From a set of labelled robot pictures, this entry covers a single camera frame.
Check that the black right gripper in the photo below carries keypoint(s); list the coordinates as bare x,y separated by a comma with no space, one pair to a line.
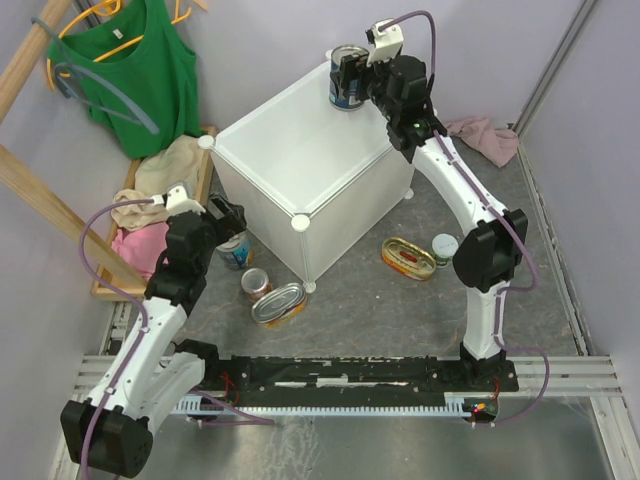
353,69

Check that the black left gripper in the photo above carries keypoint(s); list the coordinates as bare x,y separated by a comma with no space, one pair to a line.
231,222

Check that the tall blue label can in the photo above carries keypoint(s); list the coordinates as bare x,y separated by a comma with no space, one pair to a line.
344,76

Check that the blue white label can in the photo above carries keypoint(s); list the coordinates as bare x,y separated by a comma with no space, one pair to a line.
237,253

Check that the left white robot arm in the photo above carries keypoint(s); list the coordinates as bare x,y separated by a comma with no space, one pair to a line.
113,429

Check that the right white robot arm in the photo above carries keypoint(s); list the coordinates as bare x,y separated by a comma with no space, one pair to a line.
494,236

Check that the pink crumpled cloth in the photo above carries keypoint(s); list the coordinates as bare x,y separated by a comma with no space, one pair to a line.
142,248

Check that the small pink label can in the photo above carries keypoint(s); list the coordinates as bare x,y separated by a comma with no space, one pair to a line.
256,283

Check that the silver oval fish tin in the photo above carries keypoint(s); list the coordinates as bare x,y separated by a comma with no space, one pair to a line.
279,305

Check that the white cube cabinet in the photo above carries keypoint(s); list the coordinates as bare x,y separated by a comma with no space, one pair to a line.
312,179

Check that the mauve crumpled cloth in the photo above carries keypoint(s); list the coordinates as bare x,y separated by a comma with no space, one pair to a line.
498,145

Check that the wooden diagonal beam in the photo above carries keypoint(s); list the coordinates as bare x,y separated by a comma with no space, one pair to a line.
33,191

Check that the red oval sardine tin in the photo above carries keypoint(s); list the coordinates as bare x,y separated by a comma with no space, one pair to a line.
408,259

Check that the white lid green jar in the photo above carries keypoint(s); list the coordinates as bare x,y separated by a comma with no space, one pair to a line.
444,247

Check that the green tank top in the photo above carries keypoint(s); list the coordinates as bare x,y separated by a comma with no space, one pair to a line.
158,74

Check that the orange plastic hanger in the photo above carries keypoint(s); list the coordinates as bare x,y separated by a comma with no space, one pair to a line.
117,36

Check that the wooden rack pole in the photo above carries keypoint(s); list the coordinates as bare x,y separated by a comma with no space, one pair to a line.
29,52

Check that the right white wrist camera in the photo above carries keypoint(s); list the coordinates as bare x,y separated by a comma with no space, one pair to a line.
386,42

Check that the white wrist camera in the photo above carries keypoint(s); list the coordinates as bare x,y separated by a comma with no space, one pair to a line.
175,200
386,42

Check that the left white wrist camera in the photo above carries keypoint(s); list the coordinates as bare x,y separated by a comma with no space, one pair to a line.
175,200

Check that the wooden tray frame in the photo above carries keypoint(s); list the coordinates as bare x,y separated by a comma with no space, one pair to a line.
201,193

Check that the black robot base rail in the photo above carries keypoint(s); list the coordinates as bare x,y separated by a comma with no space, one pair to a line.
351,382

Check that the white slotted cable duct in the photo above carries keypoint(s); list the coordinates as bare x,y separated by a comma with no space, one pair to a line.
194,405

